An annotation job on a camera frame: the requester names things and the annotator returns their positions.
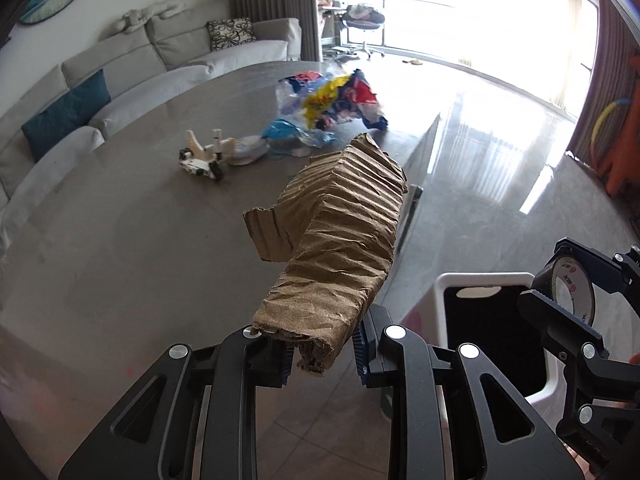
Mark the brown curtain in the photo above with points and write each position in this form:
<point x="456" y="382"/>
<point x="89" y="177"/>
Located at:
<point x="610" y="50"/>

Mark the tape roll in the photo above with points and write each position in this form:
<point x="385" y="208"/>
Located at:
<point x="570" y="285"/>

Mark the white paper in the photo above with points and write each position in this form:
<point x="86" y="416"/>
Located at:
<point x="248" y="150"/>

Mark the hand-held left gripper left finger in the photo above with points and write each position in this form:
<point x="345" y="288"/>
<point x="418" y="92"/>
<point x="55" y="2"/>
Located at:
<point x="265" y="366"/>

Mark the pair of slippers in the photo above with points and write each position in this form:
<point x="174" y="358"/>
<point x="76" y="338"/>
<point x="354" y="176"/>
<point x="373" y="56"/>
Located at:
<point x="413" y="62"/>

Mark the white plush toy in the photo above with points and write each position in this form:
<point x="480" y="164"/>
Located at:
<point x="145" y="16"/>

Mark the brown cardboard piece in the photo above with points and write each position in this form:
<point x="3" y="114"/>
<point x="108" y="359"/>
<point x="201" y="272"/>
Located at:
<point x="340" y="220"/>

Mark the teal cushion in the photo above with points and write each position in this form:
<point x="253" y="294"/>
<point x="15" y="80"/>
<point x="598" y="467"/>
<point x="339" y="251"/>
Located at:
<point x="65" y="115"/>

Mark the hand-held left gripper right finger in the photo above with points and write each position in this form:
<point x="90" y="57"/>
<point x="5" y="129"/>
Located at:
<point x="361" y="356"/>

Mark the pile of colourful plastic wrappers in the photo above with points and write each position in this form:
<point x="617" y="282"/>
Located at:
<point x="335" y="95"/>

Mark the white bin with black liner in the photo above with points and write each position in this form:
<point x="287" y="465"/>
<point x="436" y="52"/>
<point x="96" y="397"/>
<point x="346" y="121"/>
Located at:
<point x="480" y="278"/>

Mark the white cluttered desk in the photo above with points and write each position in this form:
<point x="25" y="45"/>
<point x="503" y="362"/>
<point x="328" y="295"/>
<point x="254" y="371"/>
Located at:
<point x="327" y="10"/>

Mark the floral patterned cushion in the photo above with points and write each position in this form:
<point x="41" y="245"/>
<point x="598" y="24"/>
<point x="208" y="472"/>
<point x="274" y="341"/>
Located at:
<point x="231" y="33"/>

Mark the office chair with clothes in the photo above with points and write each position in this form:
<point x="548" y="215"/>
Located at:
<point x="362" y="19"/>

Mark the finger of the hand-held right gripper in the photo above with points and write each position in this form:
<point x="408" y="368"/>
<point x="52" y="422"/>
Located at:
<point x="605" y="266"/>
<point x="555" y="320"/>

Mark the blue plastic wrapper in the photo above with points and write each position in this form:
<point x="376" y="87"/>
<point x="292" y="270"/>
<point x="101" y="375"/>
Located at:
<point x="282" y="130"/>

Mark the grey sofa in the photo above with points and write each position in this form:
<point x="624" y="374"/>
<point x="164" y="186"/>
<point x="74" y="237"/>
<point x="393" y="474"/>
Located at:
<point x="165" y="85"/>

